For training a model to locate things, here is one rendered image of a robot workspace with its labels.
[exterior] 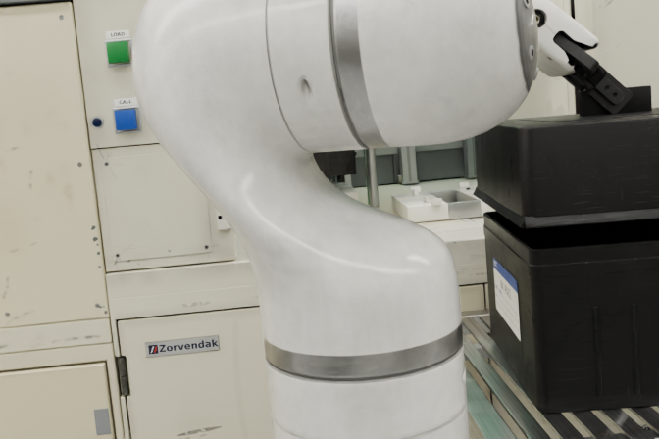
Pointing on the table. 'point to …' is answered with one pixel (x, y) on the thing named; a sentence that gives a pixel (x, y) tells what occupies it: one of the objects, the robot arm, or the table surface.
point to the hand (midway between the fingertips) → (607, 93)
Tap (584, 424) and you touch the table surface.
